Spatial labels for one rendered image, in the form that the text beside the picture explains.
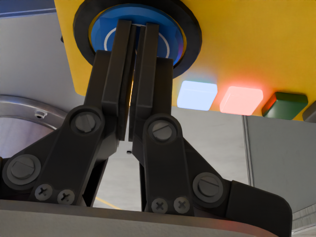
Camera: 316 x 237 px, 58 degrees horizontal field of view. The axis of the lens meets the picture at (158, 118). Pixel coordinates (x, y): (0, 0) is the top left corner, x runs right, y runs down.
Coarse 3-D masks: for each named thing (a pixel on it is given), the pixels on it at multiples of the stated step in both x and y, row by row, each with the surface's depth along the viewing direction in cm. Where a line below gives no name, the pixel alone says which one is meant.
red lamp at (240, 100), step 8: (232, 88) 14; (240, 88) 15; (248, 88) 15; (224, 96) 15; (232, 96) 14; (240, 96) 14; (248, 96) 14; (256, 96) 14; (224, 104) 15; (232, 104) 15; (240, 104) 15; (248, 104) 15; (256, 104) 15; (232, 112) 16; (240, 112) 16; (248, 112) 16
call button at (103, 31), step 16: (112, 16) 11; (128, 16) 11; (144, 16) 11; (160, 16) 11; (96, 32) 12; (112, 32) 12; (160, 32) 11; (176, 32) 12; (96, 48) 12; (160, 48) 12; (176, 48) 12
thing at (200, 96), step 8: (184, 88) 14; (192, 88) 14; (200, 88) 14; (208, 88) 14; (216, 88) 14; (184, 96) 15; (192, 96) 15; (200, 96) 15; (208, 96) 15; (184, 104) 15; (192, 104) 15; (200, 104) 15; (208, 104) 15
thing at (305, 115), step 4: (312, 104) 15; (308, 108) 16; (312, 108) 15; (304, 112) 16; (308, 112) 16; (312, 112) 15; (304, 116) 16; (308, 116) 16; (312, 116) 16; (304, 120) 16; (308, 120) 16; (312, 120) 16
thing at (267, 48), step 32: (64, 0) 11; (96, 0) 11; (128, 0) 10; (160, 0) 10; (192, 0) 11; (224, 0) 10; (256, 0) 10; (288, 0) 10; (64, 32) 12; (192, 32) 12; (224, 32) 12; (256, 32) 12; (288, 32) 12; (192, 64) 13; (224, 64) 13; (256, 64) 13; (288, 64) 13
